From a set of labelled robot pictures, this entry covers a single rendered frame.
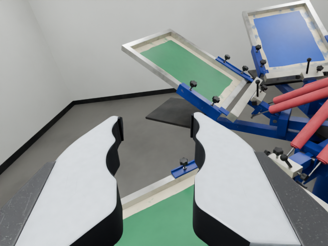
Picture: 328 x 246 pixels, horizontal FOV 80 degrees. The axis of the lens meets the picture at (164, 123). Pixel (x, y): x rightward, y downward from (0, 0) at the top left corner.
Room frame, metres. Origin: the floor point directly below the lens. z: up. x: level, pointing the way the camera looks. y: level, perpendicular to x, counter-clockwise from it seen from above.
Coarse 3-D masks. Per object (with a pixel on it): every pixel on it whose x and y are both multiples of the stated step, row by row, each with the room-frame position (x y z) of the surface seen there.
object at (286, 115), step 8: (312, 104) 1.10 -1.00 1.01; (320, 104) 1.07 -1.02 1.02; (280, 112) 1.05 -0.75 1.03; (288, 112) 1.00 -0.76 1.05; (312, 112) 1.10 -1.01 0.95; (272, 120) 1.00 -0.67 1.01; (280, 120) 0.95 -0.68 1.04; (288, 120) 0.96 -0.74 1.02; (296, 120) 0.95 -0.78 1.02; (304, 120) 0.93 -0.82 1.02; (280, 128) 0.95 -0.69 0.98; (296, 128) 0.93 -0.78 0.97; (312, 144) 0.69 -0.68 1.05; (320, 144) 0.71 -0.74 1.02; (296, 152) 0.69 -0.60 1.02; (304, 152) 0.70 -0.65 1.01; (312, 152) 0.66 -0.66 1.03; (312, 168) 0.61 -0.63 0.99; (320, 168) 0.62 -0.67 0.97
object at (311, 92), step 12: (312, 84) 0.98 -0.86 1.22; (324, 84) 0.93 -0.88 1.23; (288, 96) 1.03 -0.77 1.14; (300, 96) 0.91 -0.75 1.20; (312, 96) 0.87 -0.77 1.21; (324, 96) 0.83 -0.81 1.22; (276, 108) 0.96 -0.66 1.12; (288, 108) 0.93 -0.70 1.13; (324, 108) 0.76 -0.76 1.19; (312, 120) 0.75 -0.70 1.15; (324, 120) 0.73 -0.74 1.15; (300, 132) 0.74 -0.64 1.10; (312, 132) 0.71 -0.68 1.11; (300, 144) 0.70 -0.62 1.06; (324, 156) 0.59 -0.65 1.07
